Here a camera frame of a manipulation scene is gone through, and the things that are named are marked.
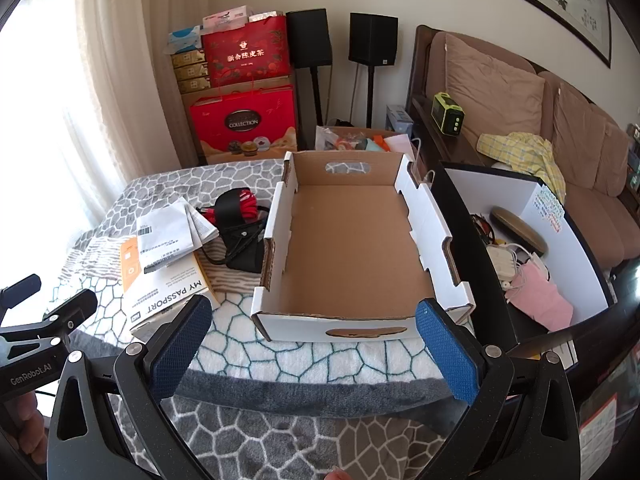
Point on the black speaker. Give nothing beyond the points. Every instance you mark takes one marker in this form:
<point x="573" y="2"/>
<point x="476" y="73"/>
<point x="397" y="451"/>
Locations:
<point x="307" y="37"/>
<point x="372" y="37"/>

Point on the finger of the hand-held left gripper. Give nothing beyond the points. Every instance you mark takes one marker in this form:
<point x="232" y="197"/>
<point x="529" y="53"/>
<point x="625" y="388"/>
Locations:
<point x="20" y="292"/>
<point x="67" y="312"/>

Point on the pink pouch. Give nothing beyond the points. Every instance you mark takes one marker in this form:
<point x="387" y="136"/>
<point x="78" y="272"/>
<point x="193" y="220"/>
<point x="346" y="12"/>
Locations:
<point x="542" y="300"/>

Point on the small brown sofa cushion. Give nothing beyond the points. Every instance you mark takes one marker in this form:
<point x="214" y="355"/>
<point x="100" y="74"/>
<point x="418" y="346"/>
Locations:
<point x="585" y="145"/>

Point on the large brown sofa cushion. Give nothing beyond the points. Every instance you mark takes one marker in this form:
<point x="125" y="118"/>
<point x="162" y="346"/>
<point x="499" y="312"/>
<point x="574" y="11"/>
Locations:
<point x="490" y="90"/>

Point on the red tea gift box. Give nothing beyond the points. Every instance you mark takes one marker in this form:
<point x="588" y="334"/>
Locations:
<point x="245" y="55"/>

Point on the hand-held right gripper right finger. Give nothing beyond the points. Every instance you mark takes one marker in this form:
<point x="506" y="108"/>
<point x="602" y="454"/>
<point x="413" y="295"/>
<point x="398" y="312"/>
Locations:
<point x="445" y="355"/>

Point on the yellow and white carton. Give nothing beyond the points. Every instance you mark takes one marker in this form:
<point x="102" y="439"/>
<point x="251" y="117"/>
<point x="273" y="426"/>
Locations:
<point x="165" y="305"/>

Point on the white paper bag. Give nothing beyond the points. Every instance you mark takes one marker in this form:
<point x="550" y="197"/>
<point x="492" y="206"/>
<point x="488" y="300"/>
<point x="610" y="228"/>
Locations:
<point x="400" y="145"/>

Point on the blue tissue pack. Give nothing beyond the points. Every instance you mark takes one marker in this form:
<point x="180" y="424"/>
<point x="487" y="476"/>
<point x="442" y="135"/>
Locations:
<point x="184" y="40"/>

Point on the white brown cardboard box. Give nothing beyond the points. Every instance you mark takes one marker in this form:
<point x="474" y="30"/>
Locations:
<point x="350" y="240"/>

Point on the blue grey box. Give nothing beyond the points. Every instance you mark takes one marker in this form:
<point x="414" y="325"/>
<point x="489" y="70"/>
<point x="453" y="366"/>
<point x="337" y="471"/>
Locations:
<point x="399" y="117"/>

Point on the black and white storage box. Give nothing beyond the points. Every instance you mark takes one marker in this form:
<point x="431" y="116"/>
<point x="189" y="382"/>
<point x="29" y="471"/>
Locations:
<point x="575" y="270"/>

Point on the clear plastic bag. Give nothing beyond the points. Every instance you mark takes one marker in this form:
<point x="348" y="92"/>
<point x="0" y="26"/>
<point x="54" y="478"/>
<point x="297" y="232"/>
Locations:
<point x="327" y="137"/>

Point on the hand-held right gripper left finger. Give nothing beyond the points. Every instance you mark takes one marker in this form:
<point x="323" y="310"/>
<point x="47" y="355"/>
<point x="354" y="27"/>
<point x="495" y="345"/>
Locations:
<point x="182" y="345"/>

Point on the yellow plaid cloth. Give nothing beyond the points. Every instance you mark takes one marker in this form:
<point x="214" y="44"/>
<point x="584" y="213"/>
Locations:
<point x="525" y="152"/>

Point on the person's left hand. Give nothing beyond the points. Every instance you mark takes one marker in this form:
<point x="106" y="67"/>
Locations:
<point x="32" y="425"/>

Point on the brown sofa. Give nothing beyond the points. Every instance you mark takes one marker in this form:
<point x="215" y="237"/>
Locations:
<point x="600" y="230"/>

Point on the black speaker stand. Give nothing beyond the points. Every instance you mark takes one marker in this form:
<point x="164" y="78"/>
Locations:
<point x="370" y="95"/>
<point x="315" y="110"/>

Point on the cream curtain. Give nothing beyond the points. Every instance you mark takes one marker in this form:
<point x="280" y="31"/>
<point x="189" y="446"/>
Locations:
<point x="125" y="60"/>

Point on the framed ink painting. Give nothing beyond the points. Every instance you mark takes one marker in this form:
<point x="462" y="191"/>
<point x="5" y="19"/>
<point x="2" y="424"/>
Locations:
<point x="550" y="0"/>

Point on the green black power station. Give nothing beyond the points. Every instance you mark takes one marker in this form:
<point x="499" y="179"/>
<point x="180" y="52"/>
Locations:
<point x="446" y="114"/>

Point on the pink white tissue pack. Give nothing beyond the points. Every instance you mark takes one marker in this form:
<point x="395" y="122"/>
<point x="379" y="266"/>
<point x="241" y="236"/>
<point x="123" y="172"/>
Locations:
<point x="225" y="17"/>

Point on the white barcode leaflet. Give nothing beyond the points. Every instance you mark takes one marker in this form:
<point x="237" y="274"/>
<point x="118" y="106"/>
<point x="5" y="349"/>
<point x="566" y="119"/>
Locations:
<point x="162" y="235"/>

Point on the grey white patterned blanket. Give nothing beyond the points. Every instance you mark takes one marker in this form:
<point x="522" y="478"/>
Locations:
<point x="300" y="370"/>

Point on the fine-print leaflet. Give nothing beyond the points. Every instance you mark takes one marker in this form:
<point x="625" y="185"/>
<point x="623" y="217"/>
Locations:
<point x="202" y="227"/>

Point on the olive glasses case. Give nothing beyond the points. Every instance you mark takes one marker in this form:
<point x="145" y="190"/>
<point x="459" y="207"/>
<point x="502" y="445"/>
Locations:
<point x="517" y="230"/>

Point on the white earphones and case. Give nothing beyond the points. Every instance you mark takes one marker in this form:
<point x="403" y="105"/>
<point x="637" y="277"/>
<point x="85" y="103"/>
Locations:
<point x="502" y="262"/>

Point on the red white printed box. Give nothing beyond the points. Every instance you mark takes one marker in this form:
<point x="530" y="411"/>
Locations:
<point x="600" y="425"/>

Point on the open cardboard floor box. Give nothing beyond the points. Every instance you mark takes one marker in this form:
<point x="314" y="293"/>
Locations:
<point x="357" y="132"/>

